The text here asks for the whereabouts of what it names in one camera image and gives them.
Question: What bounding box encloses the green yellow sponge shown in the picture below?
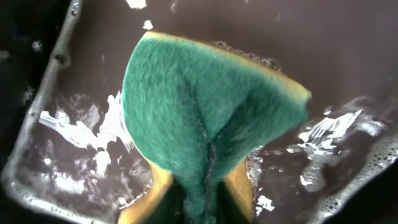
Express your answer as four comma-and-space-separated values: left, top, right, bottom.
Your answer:
121, 31, 311, 223

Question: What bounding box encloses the small black metal tray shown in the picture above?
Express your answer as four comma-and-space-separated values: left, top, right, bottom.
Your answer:
1, 0, 397, 224

